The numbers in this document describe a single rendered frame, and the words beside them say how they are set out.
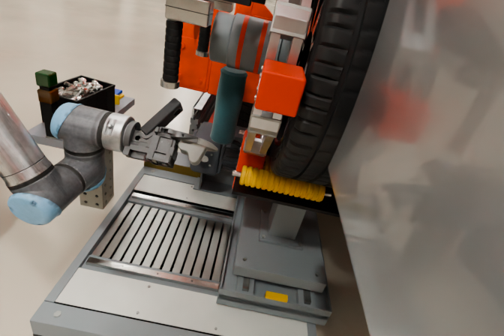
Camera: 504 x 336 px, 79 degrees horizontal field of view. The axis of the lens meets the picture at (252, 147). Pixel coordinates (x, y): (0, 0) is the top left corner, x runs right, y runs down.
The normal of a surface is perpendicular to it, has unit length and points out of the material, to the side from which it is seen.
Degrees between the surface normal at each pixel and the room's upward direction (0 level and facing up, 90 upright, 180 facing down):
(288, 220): 90
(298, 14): 45
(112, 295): 0
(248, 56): 101
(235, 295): 90
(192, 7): 90
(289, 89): 90
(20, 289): 0
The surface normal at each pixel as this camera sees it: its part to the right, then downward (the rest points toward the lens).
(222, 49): -0.12, 0.63
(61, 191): 0.93, -0.21
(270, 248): 0.21, -0.85
